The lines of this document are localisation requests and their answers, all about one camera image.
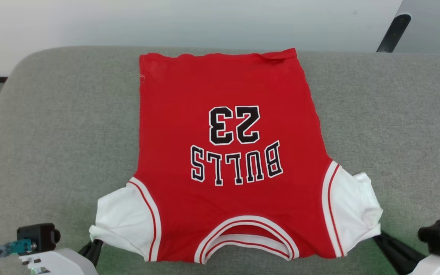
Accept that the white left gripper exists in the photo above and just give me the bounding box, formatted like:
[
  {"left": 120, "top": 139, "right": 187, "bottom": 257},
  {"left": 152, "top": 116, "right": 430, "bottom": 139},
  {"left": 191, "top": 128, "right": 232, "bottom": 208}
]
[{"left": 19, "top": 239, "right": 104, "bottom": 275}]

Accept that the red and white basketball jersey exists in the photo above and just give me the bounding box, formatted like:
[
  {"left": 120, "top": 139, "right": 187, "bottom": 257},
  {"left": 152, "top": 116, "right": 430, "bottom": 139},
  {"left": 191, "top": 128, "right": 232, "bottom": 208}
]
[{"left": 89, "top": 48, "right": 384, "bottom": 265}]

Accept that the grey fabric sofa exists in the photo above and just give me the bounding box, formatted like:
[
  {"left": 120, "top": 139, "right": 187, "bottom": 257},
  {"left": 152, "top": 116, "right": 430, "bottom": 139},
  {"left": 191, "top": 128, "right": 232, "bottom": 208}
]
[{"left": 0, "top": 46, "right": 440, "bottom": 275}]

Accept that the black left camera cable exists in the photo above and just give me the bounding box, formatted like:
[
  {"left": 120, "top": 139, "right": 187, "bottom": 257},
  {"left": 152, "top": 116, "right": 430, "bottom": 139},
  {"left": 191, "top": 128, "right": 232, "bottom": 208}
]
[{"left": 0, "top": 239, "right": 34, "bottom": 275}]

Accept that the black slanted frame post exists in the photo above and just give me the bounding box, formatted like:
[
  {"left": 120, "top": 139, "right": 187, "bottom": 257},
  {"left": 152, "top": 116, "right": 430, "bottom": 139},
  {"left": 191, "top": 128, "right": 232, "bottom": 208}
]
[{"left": 376, "top": 13, "right": 412, "bottom": 53}]

